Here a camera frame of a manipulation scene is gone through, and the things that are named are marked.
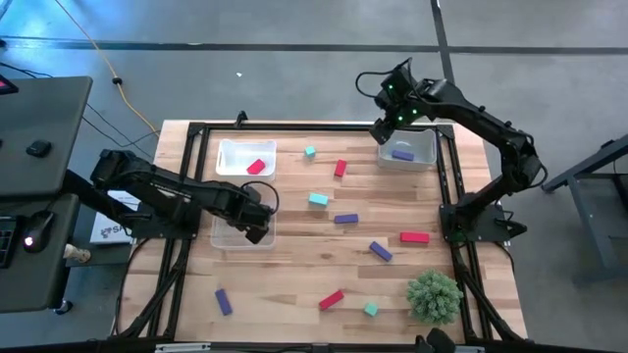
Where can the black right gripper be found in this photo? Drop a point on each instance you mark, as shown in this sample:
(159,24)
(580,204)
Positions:
(407,110)

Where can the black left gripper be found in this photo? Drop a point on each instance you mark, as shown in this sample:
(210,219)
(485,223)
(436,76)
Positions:
(247,208)

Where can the purple rectangular block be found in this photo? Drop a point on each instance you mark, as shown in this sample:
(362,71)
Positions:
(346,218)
(402,155)
(223,301)
(381,251)

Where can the red rectangular block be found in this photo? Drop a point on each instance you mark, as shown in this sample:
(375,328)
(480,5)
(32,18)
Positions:
(340,168)
(255,166)
(414,237)
(331,300)

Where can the teal rectangular block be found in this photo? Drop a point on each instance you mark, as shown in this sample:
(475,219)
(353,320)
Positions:
(318,199)

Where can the small teal cube block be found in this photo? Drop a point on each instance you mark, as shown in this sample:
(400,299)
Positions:
(371,309)
(310,151)

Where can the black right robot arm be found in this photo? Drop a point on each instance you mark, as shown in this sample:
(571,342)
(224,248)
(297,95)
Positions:
(471,110)

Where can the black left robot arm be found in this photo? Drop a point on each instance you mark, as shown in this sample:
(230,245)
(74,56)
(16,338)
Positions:
(172,188)

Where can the clear plastic bin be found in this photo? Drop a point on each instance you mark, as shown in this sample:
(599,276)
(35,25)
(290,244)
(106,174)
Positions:
(230,240)

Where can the light grey plastic bin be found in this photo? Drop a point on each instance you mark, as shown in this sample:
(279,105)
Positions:
(422,147)

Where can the clear bin top left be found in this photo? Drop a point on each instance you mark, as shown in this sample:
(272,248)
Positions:
(235,157)

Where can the black clamp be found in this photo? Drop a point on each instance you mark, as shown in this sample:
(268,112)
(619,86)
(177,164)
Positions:
(240,117)

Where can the white printed sheet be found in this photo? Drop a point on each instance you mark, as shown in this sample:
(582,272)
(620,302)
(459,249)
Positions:
(105,233)

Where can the green artificial plant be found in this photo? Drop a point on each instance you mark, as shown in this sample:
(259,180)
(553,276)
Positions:
(434,296)

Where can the small beige object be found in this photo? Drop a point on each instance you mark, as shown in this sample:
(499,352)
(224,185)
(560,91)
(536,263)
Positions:
(76,253)

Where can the black desk caster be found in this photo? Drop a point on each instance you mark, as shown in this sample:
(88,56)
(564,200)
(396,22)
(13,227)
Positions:
(64,308)

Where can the black rounded object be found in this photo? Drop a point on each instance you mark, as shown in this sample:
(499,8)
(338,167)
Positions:
(439,340)

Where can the black computer mouse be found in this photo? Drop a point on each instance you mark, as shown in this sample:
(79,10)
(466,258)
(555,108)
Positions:
(38,230)

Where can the dark grey side table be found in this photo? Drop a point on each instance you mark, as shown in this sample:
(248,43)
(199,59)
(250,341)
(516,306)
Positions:
(591,220)

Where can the small black puck device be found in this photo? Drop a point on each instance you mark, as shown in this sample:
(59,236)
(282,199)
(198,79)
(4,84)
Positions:
(38,148)

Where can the dark grey desk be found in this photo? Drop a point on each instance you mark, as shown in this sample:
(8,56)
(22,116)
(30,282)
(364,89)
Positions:
(44,122)

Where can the black keyboard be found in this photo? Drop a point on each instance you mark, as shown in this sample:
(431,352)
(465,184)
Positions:
(6,242)

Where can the black device with red light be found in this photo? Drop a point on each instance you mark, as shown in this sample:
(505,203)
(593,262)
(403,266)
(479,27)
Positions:
(5,85)

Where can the black aluminium table frame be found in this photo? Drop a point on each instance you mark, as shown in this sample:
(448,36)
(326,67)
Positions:
(304,127)

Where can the silver bracket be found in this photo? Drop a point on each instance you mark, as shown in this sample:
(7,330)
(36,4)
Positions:
(468,349)
(181,347)

